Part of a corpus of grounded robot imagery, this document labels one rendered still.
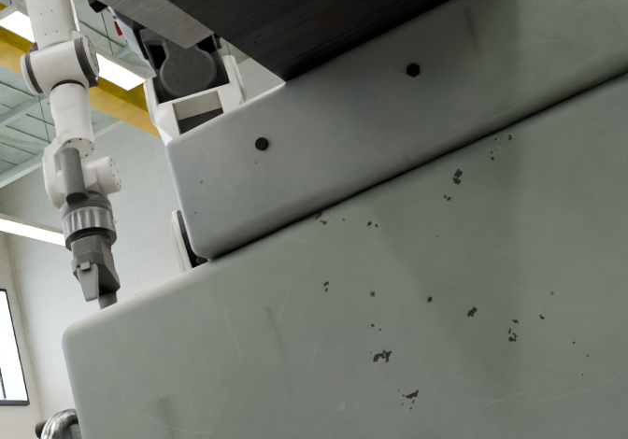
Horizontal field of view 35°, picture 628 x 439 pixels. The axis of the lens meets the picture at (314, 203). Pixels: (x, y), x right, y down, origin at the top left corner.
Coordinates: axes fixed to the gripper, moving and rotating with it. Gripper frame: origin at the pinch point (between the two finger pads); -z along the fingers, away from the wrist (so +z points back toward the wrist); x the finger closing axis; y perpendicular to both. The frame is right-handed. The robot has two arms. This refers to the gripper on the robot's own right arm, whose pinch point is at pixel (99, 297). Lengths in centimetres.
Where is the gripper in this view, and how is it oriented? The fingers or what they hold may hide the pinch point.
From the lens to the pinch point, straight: 166.9
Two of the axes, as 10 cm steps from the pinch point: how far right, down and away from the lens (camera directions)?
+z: -2.5, -8.3, 5.1
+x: -1.2, -4.9, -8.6
